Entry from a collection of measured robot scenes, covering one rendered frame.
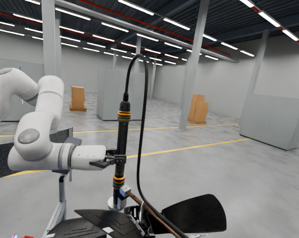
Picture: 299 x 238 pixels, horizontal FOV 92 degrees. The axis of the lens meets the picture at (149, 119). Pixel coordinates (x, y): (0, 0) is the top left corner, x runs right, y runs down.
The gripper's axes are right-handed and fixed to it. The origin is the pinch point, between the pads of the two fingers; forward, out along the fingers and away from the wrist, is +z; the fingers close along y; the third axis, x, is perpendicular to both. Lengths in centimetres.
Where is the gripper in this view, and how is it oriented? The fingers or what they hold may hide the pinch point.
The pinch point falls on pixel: (120, 156)
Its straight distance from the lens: 54.8
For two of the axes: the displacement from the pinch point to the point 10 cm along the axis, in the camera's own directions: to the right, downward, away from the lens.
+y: 2.2, 2.5, -9.4
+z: 9.7, 0.6, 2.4
